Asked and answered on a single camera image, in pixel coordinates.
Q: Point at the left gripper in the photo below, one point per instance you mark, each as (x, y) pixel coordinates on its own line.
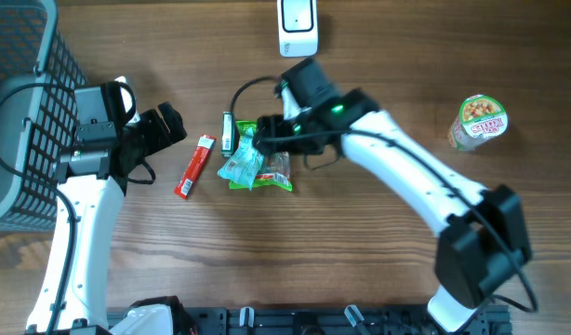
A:
(161, 136)

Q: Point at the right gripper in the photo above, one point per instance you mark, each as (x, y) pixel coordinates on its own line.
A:
(277, 125)

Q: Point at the green snack bag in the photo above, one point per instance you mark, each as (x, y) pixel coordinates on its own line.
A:
(275, 170)

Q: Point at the red snack packet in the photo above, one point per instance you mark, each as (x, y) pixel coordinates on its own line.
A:
(192, 172)

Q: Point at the pale green wipes packet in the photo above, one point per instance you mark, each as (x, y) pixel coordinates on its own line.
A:
(244, 165)

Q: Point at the dark green small box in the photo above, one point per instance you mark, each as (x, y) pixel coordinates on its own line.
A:
(228, 133)

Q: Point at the instant noodle cup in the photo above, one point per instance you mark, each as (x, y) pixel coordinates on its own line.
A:
(480, 119)

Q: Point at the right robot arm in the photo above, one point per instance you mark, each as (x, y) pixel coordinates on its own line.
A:
(483, 244)

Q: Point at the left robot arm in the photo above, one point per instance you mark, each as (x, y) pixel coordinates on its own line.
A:
(110, 140)

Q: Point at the white barcode scanner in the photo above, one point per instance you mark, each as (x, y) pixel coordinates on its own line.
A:
(297, 28)

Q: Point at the grey plastic mesh basket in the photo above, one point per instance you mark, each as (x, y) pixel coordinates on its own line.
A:
(37, 113)

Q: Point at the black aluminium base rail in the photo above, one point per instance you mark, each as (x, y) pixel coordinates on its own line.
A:
(388, 320)

